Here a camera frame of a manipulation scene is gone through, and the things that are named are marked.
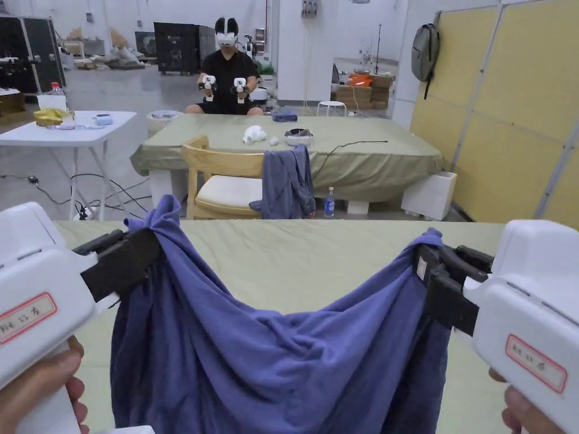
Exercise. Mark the grey backpack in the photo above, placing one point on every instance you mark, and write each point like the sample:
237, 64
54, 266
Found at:
425, 52

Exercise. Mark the small white cloth piece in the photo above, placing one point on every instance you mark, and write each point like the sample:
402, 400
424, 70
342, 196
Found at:
274, 140

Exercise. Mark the blue shirt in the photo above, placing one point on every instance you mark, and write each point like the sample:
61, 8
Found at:
271, 352

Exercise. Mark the clear plastic bottle blue label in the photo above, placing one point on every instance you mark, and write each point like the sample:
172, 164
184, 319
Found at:
329, 205

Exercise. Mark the white crumpled cloth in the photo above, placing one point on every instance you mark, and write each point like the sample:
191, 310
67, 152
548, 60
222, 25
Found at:
254, 134

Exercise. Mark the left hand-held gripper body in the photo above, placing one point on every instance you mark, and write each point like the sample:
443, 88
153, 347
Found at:
31, 271

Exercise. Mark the blue garment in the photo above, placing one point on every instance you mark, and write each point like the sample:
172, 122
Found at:
285, 185

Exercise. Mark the person's right hand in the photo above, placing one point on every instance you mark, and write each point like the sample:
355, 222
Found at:
524, 411

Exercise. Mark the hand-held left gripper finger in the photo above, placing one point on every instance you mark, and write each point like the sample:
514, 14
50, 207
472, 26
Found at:
97, 242
122, 266

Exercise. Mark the white headset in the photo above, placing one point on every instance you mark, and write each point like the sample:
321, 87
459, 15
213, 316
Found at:
298, 137

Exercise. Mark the white square bin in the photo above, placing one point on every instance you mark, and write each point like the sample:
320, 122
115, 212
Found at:
429, 194

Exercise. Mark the white round bin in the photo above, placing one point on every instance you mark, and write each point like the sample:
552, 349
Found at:
160, 121

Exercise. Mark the small blue cloth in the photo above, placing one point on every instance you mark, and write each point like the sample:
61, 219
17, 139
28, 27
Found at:
285, 117

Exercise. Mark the black flight case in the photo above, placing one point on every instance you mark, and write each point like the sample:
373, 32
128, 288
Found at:
36, 54
178, 47

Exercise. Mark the stack of cartons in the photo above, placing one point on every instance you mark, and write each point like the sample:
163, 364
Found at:
362, 95

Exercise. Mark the person's left hand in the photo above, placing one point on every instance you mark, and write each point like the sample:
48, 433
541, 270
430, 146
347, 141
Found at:
36, 398

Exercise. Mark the bed with pale green sheet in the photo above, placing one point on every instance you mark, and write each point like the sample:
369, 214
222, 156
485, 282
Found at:
298, 253
362, 153

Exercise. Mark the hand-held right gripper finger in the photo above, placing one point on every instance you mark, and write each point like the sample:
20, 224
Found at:
448, 294
470, 262

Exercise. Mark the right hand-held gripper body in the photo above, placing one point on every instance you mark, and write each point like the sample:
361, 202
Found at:
524, 289

